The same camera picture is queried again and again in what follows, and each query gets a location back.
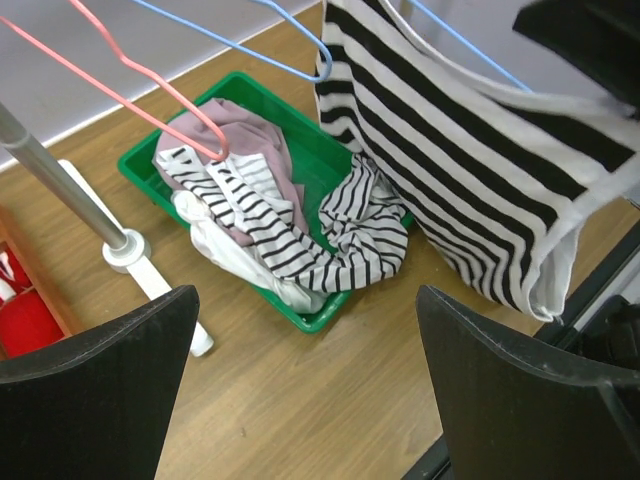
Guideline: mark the silver clothes rack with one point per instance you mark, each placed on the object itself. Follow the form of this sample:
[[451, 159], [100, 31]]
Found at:
[[125, 250]]

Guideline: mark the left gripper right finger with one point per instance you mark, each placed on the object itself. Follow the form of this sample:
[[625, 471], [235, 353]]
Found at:
[[514, 407]]

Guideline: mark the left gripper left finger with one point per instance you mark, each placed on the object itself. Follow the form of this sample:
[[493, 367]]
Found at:
[[98, 405]]

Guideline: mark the red white sock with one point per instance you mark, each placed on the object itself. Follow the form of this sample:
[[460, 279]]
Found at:
[[14, 279]]

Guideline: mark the red folded cloth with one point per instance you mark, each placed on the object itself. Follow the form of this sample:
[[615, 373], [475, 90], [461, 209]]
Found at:
[[27, 325]]

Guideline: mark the green plastic basket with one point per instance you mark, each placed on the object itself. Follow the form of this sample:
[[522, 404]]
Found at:
[[320, 164]]

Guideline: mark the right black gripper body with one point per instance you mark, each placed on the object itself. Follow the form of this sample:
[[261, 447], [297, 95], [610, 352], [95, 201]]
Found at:
[[599, 38]]

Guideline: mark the wide striped tank top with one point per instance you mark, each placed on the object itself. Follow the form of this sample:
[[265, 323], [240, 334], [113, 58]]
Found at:
[[500, 180]]

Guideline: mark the thin striped white shirt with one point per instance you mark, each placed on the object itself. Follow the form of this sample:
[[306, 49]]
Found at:
[[240, 222]]

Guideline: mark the mauve pink garment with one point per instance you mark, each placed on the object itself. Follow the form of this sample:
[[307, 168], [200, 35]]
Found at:
[[248, 134]]

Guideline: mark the orange compartment tray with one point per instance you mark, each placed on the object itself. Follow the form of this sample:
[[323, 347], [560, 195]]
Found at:
[[13, 237]]

